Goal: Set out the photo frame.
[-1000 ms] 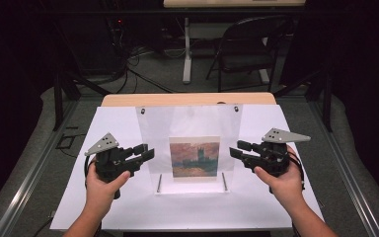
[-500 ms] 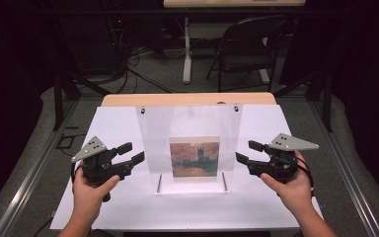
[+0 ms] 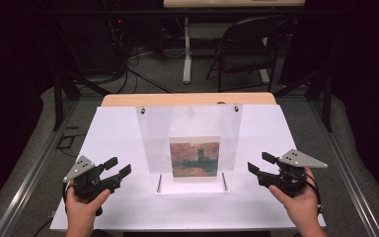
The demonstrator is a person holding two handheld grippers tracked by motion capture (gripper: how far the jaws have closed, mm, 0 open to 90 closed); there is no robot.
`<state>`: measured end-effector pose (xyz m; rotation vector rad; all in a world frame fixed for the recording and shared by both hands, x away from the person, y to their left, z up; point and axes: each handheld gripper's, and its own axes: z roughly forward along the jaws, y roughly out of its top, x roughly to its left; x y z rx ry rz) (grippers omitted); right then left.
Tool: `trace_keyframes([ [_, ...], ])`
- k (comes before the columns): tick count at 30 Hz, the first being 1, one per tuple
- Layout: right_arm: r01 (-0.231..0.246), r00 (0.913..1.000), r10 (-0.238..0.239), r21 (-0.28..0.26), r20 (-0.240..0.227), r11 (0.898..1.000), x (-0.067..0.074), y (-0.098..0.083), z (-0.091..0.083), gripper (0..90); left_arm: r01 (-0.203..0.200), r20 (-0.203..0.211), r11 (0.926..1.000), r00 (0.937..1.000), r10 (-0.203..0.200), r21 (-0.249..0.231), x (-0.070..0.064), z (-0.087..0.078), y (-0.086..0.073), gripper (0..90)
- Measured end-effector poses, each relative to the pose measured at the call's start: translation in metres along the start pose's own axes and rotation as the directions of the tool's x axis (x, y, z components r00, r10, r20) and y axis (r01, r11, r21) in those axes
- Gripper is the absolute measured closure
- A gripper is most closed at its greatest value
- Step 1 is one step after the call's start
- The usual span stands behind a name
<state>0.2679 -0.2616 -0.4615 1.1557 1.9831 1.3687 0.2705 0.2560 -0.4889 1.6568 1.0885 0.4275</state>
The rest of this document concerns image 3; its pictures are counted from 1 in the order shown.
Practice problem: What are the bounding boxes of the light wooden desk top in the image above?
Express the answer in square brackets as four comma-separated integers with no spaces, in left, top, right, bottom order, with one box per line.
[162,0,306,9]

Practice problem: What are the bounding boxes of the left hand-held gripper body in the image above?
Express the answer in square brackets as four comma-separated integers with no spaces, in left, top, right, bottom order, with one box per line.
[62,155,120,217]

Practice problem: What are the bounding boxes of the black computer tower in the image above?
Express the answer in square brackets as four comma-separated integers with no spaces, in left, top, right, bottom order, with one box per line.
[58,13,121,76]

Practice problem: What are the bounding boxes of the person's right hand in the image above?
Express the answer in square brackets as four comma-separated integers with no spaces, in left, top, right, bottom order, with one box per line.
[268,166,321,229]

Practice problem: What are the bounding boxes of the person's left hand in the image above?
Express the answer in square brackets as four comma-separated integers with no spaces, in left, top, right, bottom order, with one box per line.
[64,183,112,231]

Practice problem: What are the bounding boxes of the white desk leg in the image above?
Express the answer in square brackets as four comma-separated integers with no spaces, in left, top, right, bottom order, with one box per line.
[182,17,192,85]

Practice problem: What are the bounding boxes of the white table board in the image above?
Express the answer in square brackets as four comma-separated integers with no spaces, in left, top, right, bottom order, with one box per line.
[49,104,327,232]

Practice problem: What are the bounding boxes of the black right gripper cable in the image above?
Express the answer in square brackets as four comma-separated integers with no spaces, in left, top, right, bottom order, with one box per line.
[303,171,324,215]

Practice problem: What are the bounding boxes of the wooden table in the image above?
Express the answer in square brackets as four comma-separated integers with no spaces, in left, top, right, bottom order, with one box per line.
[100,92,277,108]

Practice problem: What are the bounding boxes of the aluminium rail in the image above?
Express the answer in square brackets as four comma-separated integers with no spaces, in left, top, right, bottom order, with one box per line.
[0,98,81,237]
[309,98,379,237]

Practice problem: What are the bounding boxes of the clear acrylic photo frame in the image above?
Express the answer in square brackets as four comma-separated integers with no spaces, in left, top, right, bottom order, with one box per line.
[134,103,244,196]

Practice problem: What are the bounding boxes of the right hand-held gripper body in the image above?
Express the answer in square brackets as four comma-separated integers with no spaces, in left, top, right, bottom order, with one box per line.
[257,148,329,198]

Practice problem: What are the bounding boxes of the black metal stand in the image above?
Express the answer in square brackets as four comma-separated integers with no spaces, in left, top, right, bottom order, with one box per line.
[273,69,334,133]
[52,69,112,132]

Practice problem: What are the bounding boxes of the black folding chair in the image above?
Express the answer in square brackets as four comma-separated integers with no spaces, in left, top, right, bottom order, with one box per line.
[205,15,294,94]

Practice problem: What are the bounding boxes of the painting print photo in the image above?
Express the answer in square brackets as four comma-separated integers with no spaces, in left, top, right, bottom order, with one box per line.
[168,135,221,183]

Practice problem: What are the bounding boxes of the black floor cables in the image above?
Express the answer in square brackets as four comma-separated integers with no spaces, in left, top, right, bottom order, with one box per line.
[110,43,179,95]

